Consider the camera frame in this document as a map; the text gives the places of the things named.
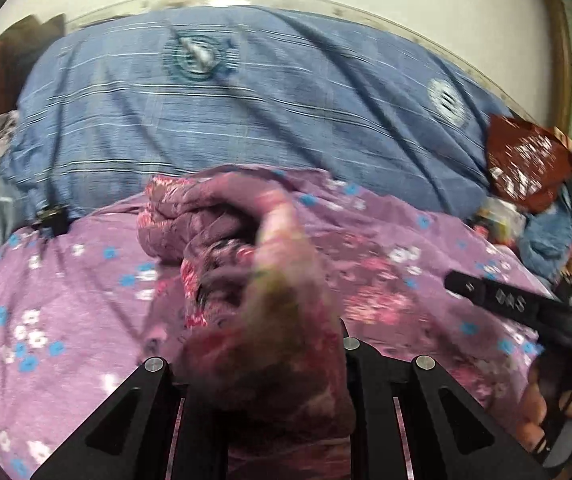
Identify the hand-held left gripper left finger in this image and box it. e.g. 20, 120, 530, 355
30, 357, 229, 480

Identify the black clip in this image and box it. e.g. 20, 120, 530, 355
34, 204, 70, 235

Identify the person's right hand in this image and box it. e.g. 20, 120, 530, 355
516, 355, 572, 455

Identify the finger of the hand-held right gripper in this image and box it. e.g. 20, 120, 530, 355
444, 270, 572, 347

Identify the dark brown cushion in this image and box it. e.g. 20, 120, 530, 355
0, 14, 67, 111

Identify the purple floral bed sheet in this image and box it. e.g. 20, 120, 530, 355
0, 167, 557, 480

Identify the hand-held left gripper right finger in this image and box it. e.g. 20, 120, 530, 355
341, 320, 549, 480

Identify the maroon floral garment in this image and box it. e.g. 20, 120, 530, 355
136, 167, 542, 480

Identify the blue crumpled cloth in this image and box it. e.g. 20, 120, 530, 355
517, 199, 572, 283

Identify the dark red printed cloth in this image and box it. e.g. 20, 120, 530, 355
486, 114, 572, 214

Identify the small colourful clutter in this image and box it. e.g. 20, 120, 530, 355
470, 197, 528, 252

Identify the blue striped quilt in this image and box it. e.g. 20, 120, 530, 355
3, 5, 517, 221

